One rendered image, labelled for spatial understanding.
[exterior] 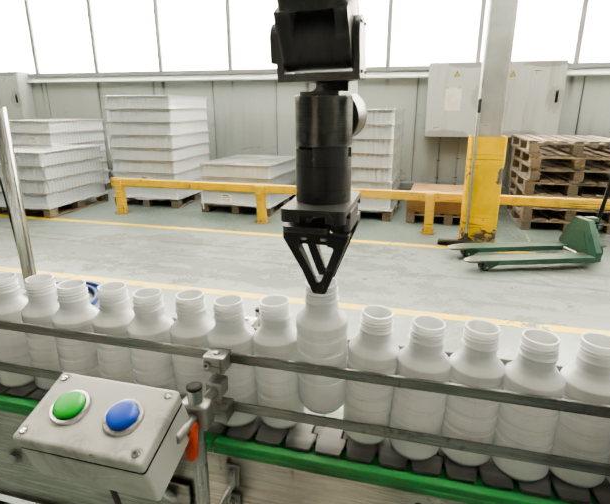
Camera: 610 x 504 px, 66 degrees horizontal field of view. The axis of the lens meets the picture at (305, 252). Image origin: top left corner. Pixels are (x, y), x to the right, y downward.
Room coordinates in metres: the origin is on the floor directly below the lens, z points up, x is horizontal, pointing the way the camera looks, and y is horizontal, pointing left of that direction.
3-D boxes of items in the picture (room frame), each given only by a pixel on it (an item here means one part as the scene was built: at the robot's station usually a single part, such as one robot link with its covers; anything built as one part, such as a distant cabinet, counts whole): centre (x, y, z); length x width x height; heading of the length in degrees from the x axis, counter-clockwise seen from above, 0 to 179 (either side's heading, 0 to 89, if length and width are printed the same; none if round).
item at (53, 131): (7.62, 4.00, 0.59); 1.25 x 1.03 x 1.17; 165
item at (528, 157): (5.76, -3.15, 0.51); 1.26 x 1.08 x 1.02; 165
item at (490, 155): (4.78, -1.82, 0.55); 0.40 x 0.34 x 1.10; 75
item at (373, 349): (0.49, -0.08, 1.09); 0.06 x 0.06 x 0.17
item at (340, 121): (0.49, -0.02, 1.38); 0.07 x 0.06 x 0.07; 164
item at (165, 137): (7.14, 2.13, 0.76); 1.25 x 1.03 x 1.52; 167
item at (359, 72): (0.52, -0.03, 1.41); 0.12 x 0.09 x 0.12; 164
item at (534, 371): (0.44, -0.25, 1.08); 0.06 x 0.06 x 0.17
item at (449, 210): (6.05, -1.90, 0.16); 1.23 x 1.02 x 0.31; 163
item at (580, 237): (4.14, -2.10, 0.58); 1.45 x 0.54 x 1.16; 95
